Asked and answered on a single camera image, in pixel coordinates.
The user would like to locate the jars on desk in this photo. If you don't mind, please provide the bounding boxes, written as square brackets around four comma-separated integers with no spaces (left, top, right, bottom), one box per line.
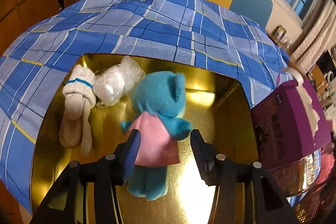
[273,25,291,50]

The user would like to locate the white small fan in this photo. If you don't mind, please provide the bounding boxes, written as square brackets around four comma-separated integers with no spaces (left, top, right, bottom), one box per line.
[324,71,334,83]

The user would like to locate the right floral curtain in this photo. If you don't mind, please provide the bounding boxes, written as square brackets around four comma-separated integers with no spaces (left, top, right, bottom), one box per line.
[290,0,335,74]

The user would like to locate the gold tray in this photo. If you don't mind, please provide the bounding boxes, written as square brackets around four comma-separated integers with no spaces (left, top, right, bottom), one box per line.
[31,57,258,223]

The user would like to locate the white sock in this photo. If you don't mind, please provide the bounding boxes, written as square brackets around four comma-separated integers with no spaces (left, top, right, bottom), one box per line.
[59,64,96,155]

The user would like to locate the clear plastic bag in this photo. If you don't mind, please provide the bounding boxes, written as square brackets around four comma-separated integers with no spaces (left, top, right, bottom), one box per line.
[93,56,146,108]

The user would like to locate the blue plaid bed sheet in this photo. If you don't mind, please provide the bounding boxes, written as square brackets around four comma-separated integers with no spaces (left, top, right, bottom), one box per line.
[1,0,291,210]

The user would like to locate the purple carton box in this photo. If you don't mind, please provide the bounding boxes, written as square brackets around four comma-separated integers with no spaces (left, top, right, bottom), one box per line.
[251,67,331,170]

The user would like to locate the ornate gold tissue box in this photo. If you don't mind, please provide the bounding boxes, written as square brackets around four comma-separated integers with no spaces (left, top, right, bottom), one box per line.
[269,150,321,197]

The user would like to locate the teal plush toy pink dress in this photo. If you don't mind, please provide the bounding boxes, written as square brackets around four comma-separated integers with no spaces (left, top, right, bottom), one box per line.
[121,71,193,201]

